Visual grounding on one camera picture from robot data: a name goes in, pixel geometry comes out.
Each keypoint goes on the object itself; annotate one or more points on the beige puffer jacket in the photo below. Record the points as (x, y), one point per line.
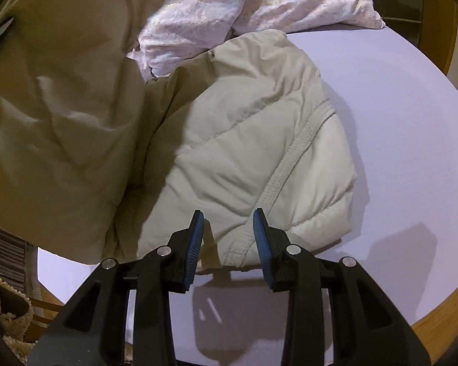
(232, 141)

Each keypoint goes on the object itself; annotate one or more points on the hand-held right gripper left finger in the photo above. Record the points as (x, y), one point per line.
(194, 251)

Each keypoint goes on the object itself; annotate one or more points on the wooden chair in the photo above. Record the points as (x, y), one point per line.
(47, 307)

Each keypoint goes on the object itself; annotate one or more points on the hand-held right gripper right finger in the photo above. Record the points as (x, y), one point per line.
(262, 251)

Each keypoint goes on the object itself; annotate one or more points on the dark wooden door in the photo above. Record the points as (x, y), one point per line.
(404, 26)

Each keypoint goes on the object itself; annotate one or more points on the dark striped panel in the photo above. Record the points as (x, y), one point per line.
(3, 251)

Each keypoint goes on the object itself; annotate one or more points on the floral pale quilt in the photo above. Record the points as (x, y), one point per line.
(290, 0)

